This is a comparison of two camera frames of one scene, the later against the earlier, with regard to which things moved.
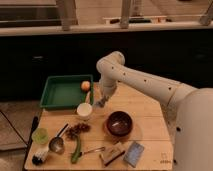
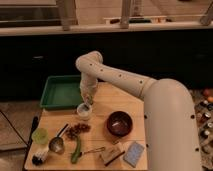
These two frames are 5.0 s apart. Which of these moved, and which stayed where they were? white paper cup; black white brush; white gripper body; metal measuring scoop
Moved: white gripper body
Stayed: metal measuring scoop; black white brush; white paper cup
